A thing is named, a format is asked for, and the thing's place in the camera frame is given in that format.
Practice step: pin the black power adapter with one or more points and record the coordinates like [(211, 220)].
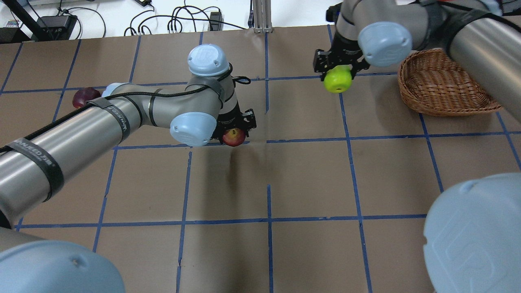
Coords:
[(58, 27)]

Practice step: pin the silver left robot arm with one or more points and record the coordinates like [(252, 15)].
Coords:
[(36, 167)]

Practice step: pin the green apple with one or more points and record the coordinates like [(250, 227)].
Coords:
[(338, 80)]

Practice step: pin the dark red apple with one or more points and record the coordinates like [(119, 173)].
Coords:
[(84, 95)]

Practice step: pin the aluminium frame post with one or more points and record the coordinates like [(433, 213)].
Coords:
[(261, 16)]

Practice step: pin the woven wicker basket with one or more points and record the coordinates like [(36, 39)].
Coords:
[(431, 83)]

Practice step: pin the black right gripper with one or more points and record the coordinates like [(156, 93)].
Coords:
[(344, 54)]

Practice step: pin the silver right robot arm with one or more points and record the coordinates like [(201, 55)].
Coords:
[(472, 229)]

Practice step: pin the red yellow apple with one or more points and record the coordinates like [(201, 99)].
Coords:
[(234, 137)]

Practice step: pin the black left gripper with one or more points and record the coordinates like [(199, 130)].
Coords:
[(235, 118)]

